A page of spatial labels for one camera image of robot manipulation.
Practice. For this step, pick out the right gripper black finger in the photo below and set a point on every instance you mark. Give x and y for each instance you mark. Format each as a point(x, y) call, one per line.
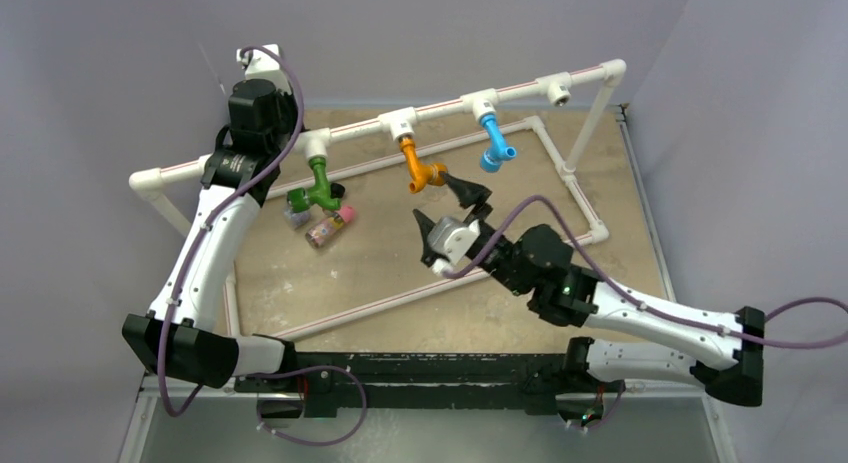
point(467, 193)
point(425, 226)

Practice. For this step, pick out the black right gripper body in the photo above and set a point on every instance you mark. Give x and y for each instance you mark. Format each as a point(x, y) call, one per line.
point(495, 260)

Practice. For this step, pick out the orange water faucet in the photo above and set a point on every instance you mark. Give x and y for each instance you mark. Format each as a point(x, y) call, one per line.
point(421, 174)

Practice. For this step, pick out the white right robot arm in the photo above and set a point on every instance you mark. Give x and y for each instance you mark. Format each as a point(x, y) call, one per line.
point(720, 352)

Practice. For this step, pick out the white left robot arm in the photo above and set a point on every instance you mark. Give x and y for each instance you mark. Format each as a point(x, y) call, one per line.
point(176, 336)

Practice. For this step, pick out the blue water faucet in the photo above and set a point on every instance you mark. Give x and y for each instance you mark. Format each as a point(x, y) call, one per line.
point(498, 151)

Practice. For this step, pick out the green water faucet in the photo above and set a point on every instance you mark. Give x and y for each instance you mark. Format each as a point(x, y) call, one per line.
point(317, 194)

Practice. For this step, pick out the pink capped colourful bottle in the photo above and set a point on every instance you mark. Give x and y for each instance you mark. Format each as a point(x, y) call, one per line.
point(322, 232)

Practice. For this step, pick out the red and black faucet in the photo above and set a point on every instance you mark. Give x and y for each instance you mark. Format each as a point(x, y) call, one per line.
point(337, 193)

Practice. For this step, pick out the clear plastic cup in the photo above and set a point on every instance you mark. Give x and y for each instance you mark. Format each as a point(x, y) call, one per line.
point(296, 219)

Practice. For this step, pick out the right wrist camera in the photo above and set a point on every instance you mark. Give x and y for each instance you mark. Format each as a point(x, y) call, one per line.
point(452, 239)

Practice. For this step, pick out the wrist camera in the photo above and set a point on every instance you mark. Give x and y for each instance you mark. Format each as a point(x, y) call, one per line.
point(452, 239)
point(259, 65)

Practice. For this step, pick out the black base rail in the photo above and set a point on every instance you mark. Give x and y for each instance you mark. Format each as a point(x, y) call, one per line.
point(530, 382)

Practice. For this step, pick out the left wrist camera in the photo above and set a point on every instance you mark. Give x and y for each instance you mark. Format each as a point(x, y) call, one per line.
point(259, 65)

